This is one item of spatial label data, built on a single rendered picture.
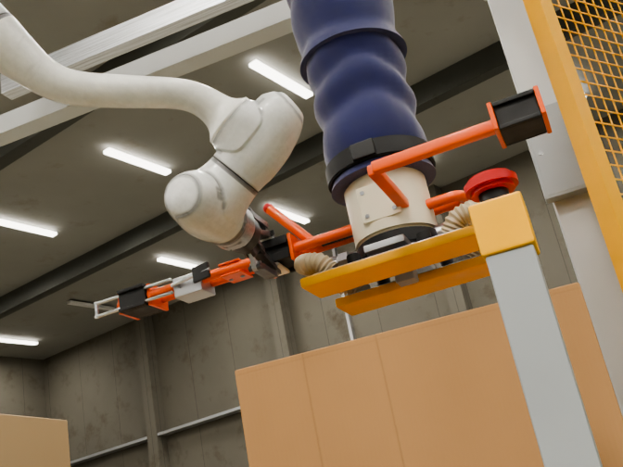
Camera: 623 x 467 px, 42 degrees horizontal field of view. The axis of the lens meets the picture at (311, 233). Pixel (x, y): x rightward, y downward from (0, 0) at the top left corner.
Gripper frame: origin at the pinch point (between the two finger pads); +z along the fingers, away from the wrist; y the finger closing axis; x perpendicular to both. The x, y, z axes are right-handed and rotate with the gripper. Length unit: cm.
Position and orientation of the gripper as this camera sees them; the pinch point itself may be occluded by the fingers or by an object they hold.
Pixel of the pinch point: (275, 257)
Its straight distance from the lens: 170.3
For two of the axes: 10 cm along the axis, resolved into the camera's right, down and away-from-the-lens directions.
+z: 3.4, 2.9, 9.0
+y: 1.9, 9.1, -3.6
